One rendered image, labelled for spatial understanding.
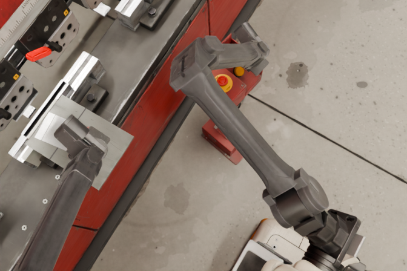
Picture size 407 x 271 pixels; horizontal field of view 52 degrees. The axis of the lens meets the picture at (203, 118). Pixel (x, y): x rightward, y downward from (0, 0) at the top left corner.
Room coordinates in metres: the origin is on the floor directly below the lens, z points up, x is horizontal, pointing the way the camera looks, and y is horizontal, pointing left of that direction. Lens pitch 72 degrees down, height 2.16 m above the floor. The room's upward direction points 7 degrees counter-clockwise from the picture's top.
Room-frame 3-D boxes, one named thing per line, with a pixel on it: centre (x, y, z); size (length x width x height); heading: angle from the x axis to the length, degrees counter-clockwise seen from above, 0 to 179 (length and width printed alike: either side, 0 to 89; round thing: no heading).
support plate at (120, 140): (0.37, 0.36, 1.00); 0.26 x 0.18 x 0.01; 52
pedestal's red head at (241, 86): (0.62, -0.11, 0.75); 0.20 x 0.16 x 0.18; 131
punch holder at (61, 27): (0.60, 0.37, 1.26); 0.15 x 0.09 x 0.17; 142
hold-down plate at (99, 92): (0.45, 0.41, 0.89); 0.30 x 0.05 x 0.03; 142
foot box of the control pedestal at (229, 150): (0.59, -0.13, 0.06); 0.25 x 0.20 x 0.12; 41
